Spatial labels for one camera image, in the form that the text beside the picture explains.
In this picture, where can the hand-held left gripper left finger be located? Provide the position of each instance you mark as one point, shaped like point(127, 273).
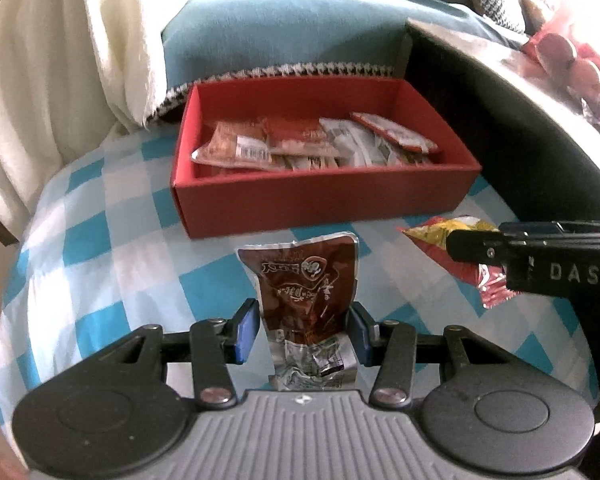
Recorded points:
point(245, 332)

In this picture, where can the red cardboard box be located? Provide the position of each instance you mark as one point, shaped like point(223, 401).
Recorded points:
point(305, 205)

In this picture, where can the orange-brown barcode snack packet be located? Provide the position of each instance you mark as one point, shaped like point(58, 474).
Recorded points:
point(230, 147)

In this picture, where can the white towel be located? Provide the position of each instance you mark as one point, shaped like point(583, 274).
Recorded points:
point(55, 85)

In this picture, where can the white snack packet brown band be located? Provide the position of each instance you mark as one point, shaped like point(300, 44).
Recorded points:
point(345, 140)

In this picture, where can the blue white checkered tablecloth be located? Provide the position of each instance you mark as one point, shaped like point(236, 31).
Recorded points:
point(105, 260)

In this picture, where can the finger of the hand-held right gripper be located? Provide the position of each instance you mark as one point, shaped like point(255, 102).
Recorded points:
point(475, 247)
point(570, 228)

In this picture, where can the red yellow crinkled snack packet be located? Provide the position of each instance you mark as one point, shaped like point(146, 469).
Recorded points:
point(430, 235)

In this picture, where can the brown foil snack packet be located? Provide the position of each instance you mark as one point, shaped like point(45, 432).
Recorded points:
point(305, 280)

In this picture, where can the dark glossy table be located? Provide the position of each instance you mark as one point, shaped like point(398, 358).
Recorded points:
point(530, 135)

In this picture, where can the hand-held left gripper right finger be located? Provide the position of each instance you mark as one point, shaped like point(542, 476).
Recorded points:
point(362, 335)

